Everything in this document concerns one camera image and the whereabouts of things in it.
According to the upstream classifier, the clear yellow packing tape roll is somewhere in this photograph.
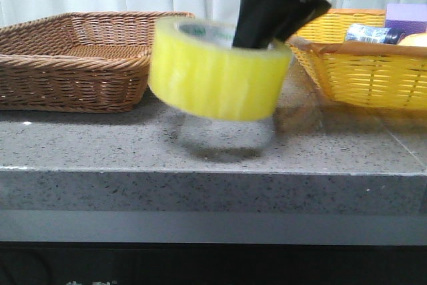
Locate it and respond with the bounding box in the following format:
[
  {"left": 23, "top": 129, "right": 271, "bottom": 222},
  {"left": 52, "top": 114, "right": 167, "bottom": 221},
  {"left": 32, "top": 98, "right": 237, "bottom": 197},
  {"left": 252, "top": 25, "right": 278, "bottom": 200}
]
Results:
[{"left": 148, "top": 17, "right": 292, "bottom": 121}]

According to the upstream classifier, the yellow wicker basket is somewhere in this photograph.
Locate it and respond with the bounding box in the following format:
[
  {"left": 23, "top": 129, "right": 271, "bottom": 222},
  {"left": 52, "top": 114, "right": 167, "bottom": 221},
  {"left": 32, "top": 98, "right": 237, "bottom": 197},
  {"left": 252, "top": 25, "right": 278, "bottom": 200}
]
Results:
[{"left": 287, "top": 9, "right": 426, "bottom": 110}]

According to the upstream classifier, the purple foam cube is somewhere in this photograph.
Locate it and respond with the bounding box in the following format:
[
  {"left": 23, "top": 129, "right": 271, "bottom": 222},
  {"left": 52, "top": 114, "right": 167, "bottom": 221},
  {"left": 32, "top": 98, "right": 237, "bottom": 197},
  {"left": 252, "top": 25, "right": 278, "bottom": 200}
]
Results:
[{"left": 384, "top": 3, "right": 426, "bottom": 35}]

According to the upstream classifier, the toy bread roll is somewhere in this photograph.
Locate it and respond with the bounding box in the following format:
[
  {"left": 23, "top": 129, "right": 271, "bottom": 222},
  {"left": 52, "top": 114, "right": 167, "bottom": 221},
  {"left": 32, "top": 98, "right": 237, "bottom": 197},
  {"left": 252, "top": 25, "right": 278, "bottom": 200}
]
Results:
[{"left": 398, "top": 33, "right": 427, "bottom": 47}]

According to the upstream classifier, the brown wicker basket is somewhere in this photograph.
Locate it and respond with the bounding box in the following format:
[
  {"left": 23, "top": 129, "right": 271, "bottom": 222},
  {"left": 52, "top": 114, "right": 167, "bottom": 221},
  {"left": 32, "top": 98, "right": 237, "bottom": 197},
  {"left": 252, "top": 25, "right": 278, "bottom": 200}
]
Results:
[{"left": 0, "top": 11, "right": 195, "bottom": 114}]

